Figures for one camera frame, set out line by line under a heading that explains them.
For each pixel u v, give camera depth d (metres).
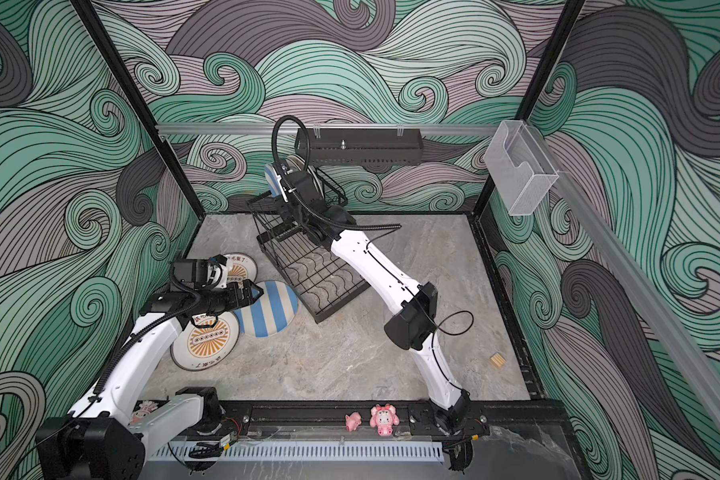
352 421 0.71
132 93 0.85
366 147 0.95
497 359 0.82
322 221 0.54
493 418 0.74
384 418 0.71
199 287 0.62
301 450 0.70
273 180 0.88
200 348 0.85
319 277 1.00
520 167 0.79
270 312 0.93
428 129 0.95
